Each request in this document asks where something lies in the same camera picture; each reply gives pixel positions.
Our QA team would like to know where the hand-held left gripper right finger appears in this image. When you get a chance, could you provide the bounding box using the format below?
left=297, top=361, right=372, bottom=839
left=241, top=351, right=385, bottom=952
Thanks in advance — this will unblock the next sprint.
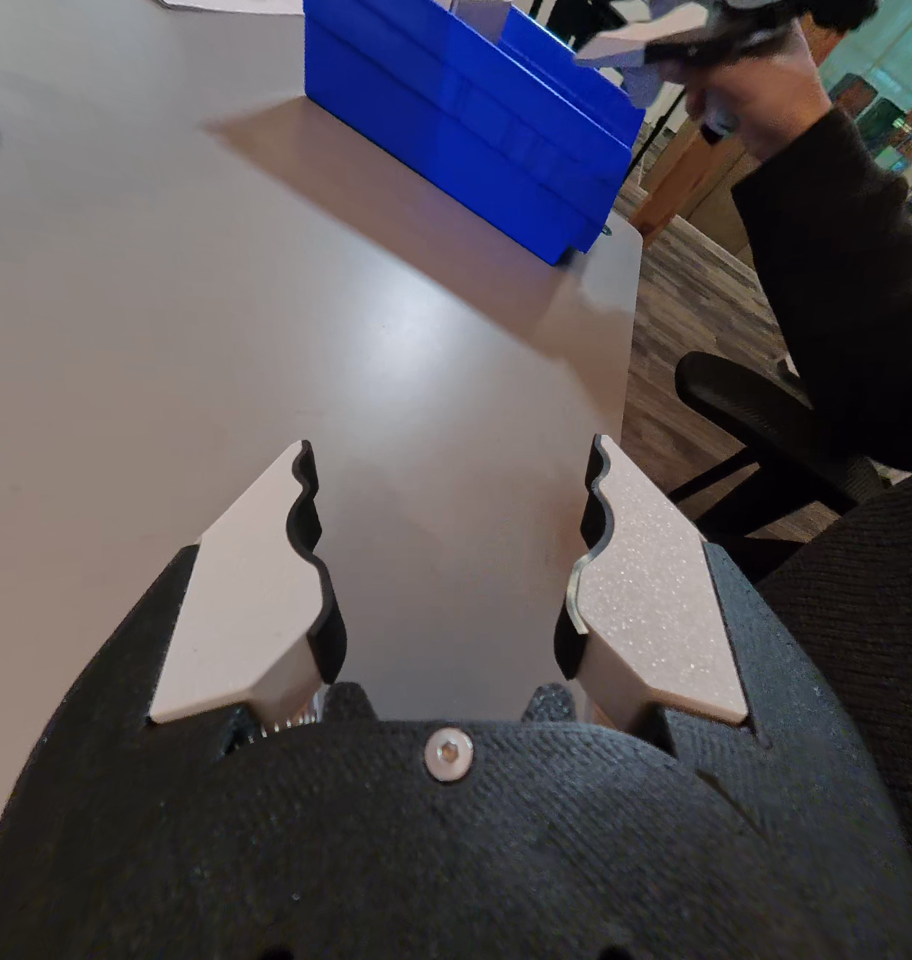
left=555, top=433, right=751, bottom=732

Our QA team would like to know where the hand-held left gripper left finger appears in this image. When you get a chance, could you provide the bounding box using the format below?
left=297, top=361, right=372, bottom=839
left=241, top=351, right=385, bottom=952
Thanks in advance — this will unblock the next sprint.
left=148, top=440, right=348, bottom=725

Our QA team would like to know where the white cardboard mailer box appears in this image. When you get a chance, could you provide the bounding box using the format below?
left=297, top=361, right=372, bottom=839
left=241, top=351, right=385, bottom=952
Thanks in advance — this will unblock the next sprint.
left=450, top=0, right=515, bottom=40

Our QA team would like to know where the blue plastic bin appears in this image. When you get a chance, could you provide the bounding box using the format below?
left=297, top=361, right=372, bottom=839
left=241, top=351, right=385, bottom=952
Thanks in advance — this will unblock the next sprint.
left=303, top=0, right=646, bottom=266

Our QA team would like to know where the person's right forearm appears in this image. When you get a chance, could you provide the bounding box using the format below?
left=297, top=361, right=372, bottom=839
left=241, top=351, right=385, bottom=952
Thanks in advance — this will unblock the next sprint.
left=729, top=107, right=912, bottom=475

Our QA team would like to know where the grey desk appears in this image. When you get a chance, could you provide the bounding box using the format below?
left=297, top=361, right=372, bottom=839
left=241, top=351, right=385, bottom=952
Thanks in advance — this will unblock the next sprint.
left=0, top=0, right=646, bottom=879

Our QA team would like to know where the person's right hand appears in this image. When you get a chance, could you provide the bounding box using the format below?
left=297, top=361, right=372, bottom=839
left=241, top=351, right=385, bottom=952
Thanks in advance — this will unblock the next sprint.
left=683, top=24, right=835, bottom=162

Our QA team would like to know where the black office chair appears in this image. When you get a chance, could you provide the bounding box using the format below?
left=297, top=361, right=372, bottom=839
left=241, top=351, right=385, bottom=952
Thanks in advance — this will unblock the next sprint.
left=668, top=350, right=890, bottom=543

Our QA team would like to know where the blue-edged paper sheet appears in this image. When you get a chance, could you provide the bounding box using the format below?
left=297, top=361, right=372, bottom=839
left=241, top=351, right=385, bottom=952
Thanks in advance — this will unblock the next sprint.
left=154, top=0, right=307, bottom=16

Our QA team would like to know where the wooden post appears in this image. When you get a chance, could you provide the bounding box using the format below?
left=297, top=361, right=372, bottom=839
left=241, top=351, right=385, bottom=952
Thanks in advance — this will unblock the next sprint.
left=630, top=123, right=751, bottom=250

